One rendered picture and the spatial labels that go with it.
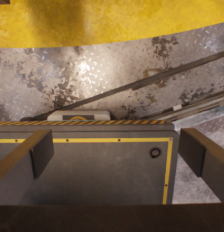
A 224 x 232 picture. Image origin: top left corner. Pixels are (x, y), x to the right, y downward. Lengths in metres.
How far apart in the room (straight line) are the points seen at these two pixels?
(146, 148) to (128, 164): 0.08
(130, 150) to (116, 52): 0.45
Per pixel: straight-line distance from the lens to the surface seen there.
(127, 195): 0.64
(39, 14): 0.89
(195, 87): 0.90
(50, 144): 0.17
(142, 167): 0.58
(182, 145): 0.17
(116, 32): 0.82
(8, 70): 0.93
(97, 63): 0.81
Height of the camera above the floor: 0.80
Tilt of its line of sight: 74 degrees down
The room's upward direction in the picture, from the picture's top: 179 degrees clockwise
